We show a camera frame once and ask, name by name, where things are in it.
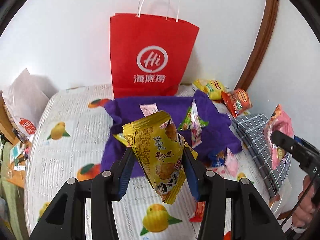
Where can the pink snack bag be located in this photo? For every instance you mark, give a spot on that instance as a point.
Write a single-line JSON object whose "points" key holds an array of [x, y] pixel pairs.
{"points": [[278, 126]]}

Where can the green triangular snack packet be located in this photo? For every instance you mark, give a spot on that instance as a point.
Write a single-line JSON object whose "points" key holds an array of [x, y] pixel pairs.
{"points": [[192, 122]]}

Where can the brown wooden door frame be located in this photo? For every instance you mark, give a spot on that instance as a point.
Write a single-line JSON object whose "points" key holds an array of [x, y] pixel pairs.
{"points": [[261, 44]]}

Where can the red paper shopping bag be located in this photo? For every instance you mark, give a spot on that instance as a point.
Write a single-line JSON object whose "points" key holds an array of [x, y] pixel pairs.
{"points": [[148, 53]]}

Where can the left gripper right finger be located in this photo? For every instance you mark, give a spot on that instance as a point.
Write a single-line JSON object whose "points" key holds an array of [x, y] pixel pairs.
{"points": [[251, 216]]}

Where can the grey checked cloth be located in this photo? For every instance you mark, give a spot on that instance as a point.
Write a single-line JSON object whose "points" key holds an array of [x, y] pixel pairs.
{"points": [[250, 129]]}

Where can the yellow Lays chip bag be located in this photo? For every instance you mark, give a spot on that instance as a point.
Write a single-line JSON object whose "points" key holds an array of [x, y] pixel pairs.
{"points": [[212, 88]]}

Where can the yellow rice cracker bag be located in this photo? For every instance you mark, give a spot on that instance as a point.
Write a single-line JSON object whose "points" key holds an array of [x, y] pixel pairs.
{"points": [[156, 145]]}

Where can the right hand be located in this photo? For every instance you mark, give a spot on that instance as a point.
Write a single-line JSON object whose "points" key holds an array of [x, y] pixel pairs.
{"points": [[303, 215]]}

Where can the white Miniso bag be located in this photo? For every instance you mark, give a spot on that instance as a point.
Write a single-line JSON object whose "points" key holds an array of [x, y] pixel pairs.
{"points": [[25, 102]]}

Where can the blue snack packet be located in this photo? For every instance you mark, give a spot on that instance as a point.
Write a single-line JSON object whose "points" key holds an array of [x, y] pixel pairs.
{"points": [[217, 159]]}

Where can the wooden side shelf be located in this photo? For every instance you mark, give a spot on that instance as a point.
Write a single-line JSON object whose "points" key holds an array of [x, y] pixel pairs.
{"points": [[6, 126]]}

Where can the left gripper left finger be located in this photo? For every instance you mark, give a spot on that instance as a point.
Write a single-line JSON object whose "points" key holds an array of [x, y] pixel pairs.
{"points": [[64, 218]]}

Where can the red Lays chip bag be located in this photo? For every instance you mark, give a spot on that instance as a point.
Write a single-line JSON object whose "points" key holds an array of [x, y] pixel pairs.
{"points": [[237, 101]]}

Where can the red snack packet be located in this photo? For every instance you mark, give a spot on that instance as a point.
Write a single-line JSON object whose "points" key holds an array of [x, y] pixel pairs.
{"points": [[197, 216]]}

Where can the purple towel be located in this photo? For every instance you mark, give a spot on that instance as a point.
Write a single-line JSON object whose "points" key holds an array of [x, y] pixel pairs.
{"points": [[216, 136]]}

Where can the pale pink candy packet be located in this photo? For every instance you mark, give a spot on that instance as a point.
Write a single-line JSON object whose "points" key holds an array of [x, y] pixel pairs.
{"points": [[149, 109]]}

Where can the small pink wafer packet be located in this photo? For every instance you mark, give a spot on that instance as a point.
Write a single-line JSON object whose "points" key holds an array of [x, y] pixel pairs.
{"points": [[231, 163]]}

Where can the fruit print tablecloth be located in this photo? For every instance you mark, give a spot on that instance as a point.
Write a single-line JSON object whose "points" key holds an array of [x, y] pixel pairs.
{"points": [[71, 135]]}

